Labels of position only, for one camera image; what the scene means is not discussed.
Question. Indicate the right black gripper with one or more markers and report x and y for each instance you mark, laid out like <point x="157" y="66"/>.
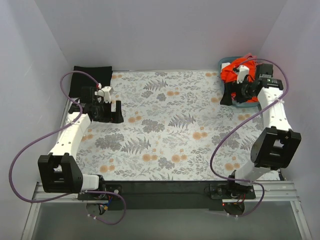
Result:
<point x="233" y="92"/>

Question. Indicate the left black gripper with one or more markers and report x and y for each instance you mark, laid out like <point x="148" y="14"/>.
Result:
<point x="114" y="111"/>

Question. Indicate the orange t-shirt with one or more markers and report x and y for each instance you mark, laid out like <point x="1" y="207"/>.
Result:
<point x="231" y="77"/>

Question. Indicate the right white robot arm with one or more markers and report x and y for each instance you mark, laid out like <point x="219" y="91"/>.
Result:
<point x="277" y="144"/>

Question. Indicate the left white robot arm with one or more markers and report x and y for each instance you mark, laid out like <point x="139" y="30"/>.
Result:
<point x="58" y="170"/>

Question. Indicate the teal laundry basket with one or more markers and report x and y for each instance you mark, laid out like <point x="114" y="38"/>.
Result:
<point x="223" y="63"/>

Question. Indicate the pink t-shirt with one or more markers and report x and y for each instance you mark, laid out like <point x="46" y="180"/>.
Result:
<point x="250" y="56"/>

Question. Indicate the folded black t-shirt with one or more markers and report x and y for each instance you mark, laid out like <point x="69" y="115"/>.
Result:
<point x="102" y="75"/>

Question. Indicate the floral table mat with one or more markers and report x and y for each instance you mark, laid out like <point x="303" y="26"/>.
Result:
<point x="174" y="129"/>

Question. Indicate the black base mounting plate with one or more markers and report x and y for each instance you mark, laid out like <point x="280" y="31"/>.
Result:
<point x="169" y="195"/>

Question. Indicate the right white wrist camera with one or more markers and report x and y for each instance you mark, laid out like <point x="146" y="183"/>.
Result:
<point x="241" y="71"/>

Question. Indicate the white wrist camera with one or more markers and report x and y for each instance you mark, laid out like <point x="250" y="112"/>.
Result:
<point x="104" y="93"/>
<point x="241" y="71"/>

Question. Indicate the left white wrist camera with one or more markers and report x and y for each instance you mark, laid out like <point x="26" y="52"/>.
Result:
<point x="104" y="93"/>

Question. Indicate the aluminium rail frame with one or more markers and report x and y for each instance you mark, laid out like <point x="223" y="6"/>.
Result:
<point x="275" y="191"/>

